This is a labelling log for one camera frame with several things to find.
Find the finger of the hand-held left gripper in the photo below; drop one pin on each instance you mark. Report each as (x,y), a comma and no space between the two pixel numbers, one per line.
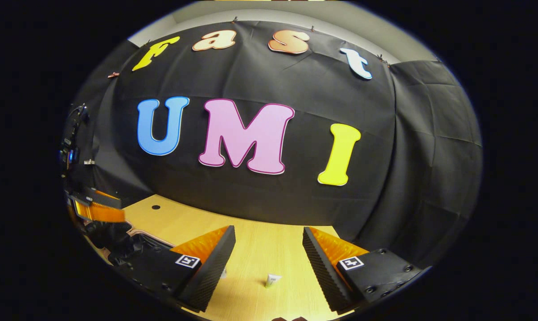
(99,213)
(106,194)

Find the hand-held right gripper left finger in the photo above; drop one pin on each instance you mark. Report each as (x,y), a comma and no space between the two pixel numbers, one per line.
(208,276)

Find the pale green skin care tube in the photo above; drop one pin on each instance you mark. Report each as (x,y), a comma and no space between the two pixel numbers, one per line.
(272,280)

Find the white skin care tube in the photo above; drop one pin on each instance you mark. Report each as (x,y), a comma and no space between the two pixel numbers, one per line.
(224,273)

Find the black backdrop cloth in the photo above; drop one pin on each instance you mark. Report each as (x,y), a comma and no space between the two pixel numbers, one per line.
(251,76)

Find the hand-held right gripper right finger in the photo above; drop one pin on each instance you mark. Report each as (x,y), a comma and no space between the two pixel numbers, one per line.
(322,272)

